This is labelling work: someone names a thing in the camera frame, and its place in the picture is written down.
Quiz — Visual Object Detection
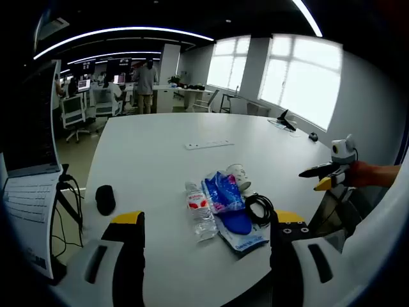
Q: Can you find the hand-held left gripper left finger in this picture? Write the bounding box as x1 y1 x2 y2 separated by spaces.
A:
54 210 146 307

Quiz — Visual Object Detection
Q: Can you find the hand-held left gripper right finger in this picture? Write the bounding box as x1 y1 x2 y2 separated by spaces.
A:
269 209 355 307

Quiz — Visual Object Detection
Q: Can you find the clear package with blue insole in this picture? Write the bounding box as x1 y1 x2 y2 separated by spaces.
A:
212 208 270 255

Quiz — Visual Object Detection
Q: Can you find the clear water bottle red label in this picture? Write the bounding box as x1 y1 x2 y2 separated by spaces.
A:
184 181 219 243

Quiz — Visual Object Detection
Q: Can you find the white paper cup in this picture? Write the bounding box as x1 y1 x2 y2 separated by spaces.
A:
226 163 252 192

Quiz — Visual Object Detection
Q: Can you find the blue patterned tissue pack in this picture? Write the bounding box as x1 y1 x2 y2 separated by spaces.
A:
201 171 246 215

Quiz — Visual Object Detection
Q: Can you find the person's right hand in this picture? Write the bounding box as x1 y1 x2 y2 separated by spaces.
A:
346 161 373 188

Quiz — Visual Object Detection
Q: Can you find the grey chair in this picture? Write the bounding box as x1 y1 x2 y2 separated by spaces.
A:
308 187 364 254

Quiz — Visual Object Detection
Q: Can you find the black computer mouse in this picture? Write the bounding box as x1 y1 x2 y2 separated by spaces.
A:
95 184 117 216

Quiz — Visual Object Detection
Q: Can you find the black desktop stand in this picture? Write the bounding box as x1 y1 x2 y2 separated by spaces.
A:
276 109 298 132

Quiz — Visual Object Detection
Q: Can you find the window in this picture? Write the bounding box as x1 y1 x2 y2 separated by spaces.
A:
206 35 252 94
258 33 343 132

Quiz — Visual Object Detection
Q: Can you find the white laptop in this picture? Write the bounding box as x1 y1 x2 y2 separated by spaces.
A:
0 59 66 281

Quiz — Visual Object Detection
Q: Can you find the white table socket panel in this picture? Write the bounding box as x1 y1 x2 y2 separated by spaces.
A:
184 139 236 151

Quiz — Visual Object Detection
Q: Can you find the white table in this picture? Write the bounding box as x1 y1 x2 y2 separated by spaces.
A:
83 111 352 307

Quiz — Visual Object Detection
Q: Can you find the white office chair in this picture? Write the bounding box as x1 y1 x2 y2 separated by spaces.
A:
194 89 221 113
93 88 116 118
60 93 93 144

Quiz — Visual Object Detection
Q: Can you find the white counter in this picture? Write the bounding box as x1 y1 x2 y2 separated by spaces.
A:
152 84 215 114

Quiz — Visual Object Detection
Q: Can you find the ceiling light strip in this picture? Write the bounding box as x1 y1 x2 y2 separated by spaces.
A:
33 26 215 61

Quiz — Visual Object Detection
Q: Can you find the ceiling air conditioner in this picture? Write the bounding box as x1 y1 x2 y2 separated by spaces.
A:
37 17 70 42

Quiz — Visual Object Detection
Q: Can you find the black laptop cable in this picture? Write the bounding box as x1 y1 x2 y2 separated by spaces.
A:
49 164 86 260

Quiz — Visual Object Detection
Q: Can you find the metal frame table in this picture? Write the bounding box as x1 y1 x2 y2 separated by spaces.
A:
219 93 249 114

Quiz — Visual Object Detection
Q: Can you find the dark wall screen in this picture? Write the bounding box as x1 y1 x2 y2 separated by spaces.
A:
106 57 132 76
73 60 97 76

